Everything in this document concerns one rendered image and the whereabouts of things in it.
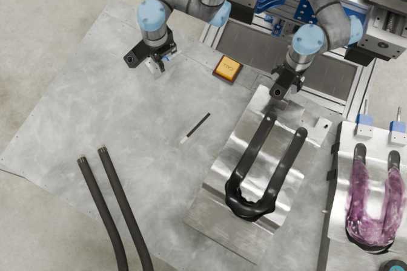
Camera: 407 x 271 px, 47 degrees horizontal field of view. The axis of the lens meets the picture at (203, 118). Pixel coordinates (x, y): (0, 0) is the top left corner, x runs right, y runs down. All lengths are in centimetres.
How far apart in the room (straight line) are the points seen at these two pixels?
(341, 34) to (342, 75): 105
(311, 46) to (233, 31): 113
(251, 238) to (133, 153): 46
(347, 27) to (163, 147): 68
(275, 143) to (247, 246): 33
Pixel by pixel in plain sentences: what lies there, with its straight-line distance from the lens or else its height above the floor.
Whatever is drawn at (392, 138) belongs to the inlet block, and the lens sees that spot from 161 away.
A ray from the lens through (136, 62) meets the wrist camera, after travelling 147.
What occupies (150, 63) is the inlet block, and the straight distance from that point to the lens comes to 160.
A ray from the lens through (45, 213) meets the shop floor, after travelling 245.
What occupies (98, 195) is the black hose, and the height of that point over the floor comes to 85.
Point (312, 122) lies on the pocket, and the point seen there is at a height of 86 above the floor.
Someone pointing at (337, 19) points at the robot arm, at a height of 118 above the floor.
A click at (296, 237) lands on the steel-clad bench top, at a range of 156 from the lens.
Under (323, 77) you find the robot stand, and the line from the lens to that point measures 234.
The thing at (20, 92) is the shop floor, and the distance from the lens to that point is 263.
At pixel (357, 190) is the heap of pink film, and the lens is 149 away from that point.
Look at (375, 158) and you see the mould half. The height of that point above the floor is 86.
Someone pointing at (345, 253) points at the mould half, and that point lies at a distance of 148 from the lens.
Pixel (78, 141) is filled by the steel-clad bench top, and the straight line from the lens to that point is 162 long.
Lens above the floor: 233
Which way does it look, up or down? 74 degrees down
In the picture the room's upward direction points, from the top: 3 degrees clockwise
